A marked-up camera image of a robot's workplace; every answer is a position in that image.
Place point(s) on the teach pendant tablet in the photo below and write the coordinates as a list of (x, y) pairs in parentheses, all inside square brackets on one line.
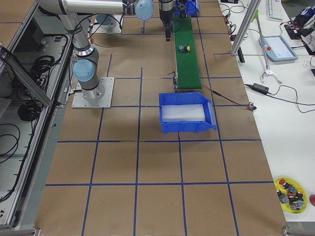
[(277, 49)]

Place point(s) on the black handle bar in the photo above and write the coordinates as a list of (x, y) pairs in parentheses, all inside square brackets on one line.
[(240, 55)]

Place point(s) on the reacher grabber tool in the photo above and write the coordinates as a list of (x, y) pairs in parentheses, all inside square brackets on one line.
[(268, 71)]

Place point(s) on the aluminium frame post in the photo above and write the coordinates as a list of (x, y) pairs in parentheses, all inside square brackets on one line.
[(249, 16)]

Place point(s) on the blue plastic bin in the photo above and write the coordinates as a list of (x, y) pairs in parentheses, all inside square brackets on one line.
[(192, 7), (186, 112)]

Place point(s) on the yellow push button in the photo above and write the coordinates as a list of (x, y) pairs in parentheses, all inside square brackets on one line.
[(184, 49)]

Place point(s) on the yellow-green plate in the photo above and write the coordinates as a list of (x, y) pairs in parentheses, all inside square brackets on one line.
[(292, 196)]

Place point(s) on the left blue plastic bin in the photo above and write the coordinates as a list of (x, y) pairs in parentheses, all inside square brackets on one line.
[(192, 7)]

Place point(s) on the black power adapter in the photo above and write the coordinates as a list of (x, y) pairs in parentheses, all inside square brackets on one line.
[(260, 88)]

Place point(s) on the right blue plastic bin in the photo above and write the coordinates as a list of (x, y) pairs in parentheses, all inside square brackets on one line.
[(186, 112)]

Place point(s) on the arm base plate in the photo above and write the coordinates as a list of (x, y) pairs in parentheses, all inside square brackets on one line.
[(100, 97), (108, 24)]

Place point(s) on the white keyboard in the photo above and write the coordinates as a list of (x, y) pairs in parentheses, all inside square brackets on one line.
[(274, 10)]

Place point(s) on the green conveyor belt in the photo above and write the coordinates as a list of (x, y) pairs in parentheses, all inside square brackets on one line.
[(188, 75)]

